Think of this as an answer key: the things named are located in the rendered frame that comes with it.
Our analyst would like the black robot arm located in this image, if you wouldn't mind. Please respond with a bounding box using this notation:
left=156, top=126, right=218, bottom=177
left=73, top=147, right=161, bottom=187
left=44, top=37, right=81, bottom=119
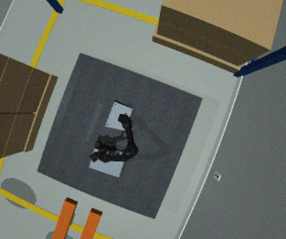
left=90, top=114, right=139, bottom=163

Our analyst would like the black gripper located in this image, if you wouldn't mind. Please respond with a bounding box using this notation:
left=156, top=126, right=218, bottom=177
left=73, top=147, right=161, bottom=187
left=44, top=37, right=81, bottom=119
left=94, top=141, right=116, bottom=154

